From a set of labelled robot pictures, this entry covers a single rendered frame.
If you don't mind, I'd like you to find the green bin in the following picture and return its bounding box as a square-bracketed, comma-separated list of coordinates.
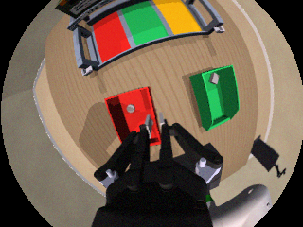
[189, 65, 240, 131]

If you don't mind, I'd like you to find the red bin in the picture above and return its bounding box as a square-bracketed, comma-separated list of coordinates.
[104, 87, 161, 146]

